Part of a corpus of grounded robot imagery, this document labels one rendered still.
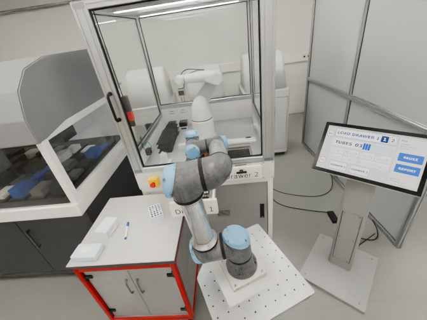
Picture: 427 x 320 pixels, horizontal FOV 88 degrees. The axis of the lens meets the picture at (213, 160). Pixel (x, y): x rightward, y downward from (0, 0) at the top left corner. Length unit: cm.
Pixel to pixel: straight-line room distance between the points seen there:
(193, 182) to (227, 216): 121
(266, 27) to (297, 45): 354
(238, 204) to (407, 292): 134
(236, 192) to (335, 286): 101
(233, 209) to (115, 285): 96
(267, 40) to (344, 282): 177
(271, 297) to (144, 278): 76
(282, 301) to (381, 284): 123
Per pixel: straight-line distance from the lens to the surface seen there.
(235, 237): 101
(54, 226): 214
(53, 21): 514
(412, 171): 149
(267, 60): 136
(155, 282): 157
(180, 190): 73
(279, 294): 116
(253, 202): 182
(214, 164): 72
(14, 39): 554
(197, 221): 87
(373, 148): 150
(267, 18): 135
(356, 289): 213
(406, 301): 226
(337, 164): 149
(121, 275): 158
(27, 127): 155
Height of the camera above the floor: 178
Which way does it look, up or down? 30 degrees down
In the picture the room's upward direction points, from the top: 9 degrees counter-clockwise
